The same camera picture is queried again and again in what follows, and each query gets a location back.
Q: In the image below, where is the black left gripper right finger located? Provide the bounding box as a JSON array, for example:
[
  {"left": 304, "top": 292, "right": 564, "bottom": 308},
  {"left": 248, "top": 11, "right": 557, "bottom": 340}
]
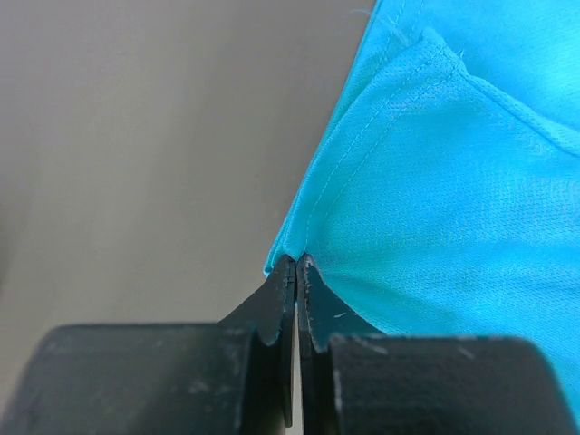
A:
[{"left": 295, "top": 254, "right": 382, "bottom": 434}]

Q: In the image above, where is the turquoise t shirt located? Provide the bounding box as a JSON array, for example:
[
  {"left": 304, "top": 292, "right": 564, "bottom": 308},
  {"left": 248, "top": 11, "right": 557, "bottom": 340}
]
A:
[{"left": 264, "top": 1, "right": 579, "bottom": 411}]

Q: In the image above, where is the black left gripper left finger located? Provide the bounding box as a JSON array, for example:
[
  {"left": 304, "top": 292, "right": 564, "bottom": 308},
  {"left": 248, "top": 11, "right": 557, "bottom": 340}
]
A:
[{"left": 218, "top": 255, "right": 295, "bottom": 429}]

